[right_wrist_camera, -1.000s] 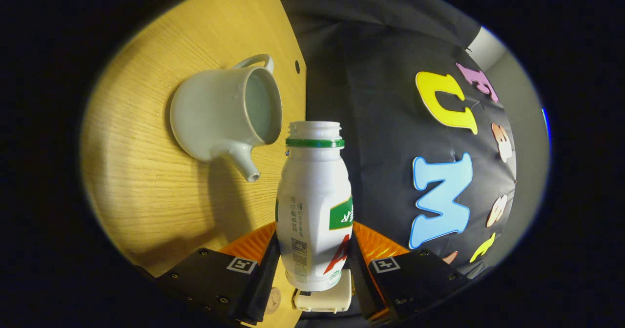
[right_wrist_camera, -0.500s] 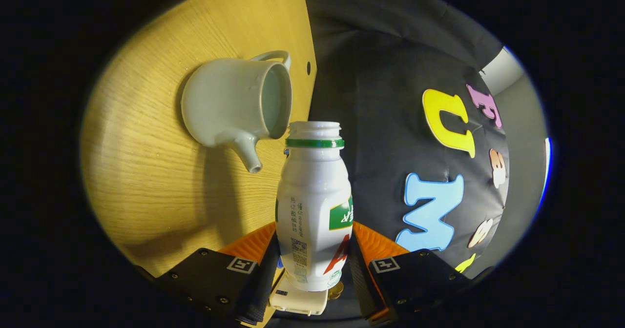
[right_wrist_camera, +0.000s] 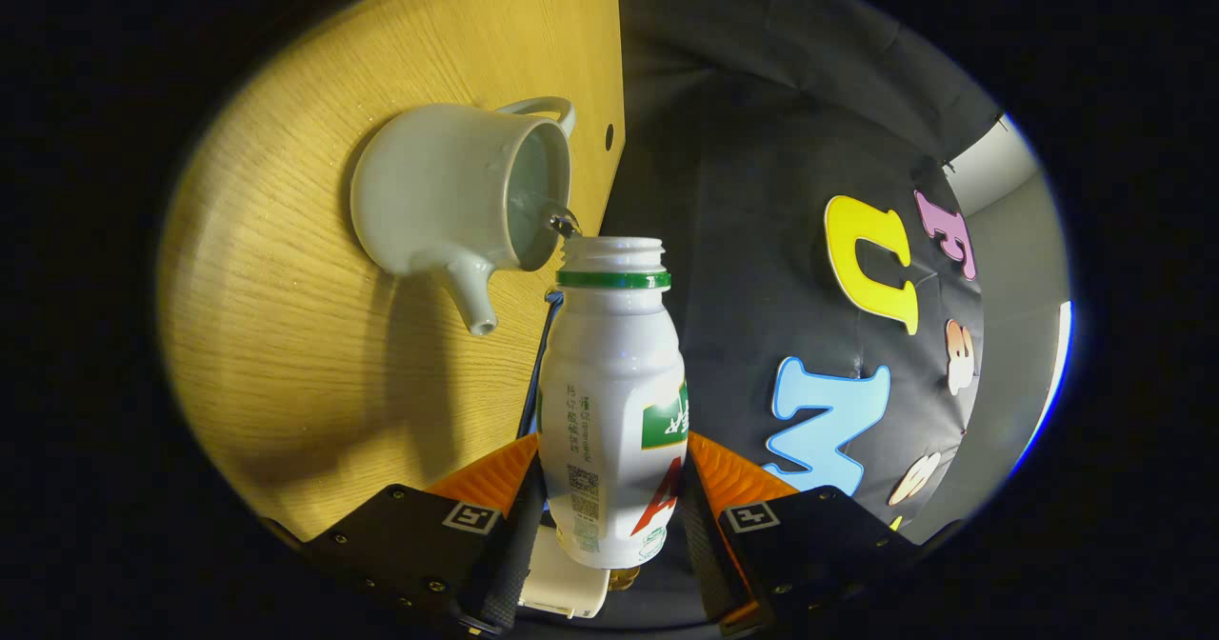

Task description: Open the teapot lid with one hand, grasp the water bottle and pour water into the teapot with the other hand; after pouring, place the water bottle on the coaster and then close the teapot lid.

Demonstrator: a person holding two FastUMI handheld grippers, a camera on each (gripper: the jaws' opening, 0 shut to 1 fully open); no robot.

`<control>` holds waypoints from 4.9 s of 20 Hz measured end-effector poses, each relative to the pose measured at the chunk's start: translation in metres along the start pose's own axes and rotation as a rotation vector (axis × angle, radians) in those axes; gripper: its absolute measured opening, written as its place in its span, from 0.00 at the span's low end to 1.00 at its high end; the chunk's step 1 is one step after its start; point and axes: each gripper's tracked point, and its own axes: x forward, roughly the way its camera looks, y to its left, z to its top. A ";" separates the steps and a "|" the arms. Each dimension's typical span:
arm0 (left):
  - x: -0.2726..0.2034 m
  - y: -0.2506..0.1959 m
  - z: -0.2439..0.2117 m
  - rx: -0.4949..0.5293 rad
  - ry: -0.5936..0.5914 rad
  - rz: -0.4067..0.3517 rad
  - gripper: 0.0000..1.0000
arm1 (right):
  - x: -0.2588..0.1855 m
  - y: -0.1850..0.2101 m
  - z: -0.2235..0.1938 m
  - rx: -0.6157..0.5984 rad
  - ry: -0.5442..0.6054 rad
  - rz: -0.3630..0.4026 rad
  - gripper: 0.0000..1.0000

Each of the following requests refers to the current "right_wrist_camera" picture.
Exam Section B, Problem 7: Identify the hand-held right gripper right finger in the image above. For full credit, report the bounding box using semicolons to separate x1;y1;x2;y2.
681;430;923;637

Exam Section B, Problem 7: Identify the white toaster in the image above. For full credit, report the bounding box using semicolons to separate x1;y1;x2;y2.
519;524;610;619

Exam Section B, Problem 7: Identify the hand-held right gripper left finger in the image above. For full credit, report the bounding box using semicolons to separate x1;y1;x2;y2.
303;433;546;636

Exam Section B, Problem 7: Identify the white ceramic teacup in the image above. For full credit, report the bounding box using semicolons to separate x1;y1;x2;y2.
350;97;578;336

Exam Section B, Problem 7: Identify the black backdrop cloth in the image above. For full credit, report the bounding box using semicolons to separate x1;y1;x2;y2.
598;0;1010;631

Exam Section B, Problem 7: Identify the white plastic water bottle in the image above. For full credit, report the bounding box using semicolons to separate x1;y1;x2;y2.
538;236;689;570

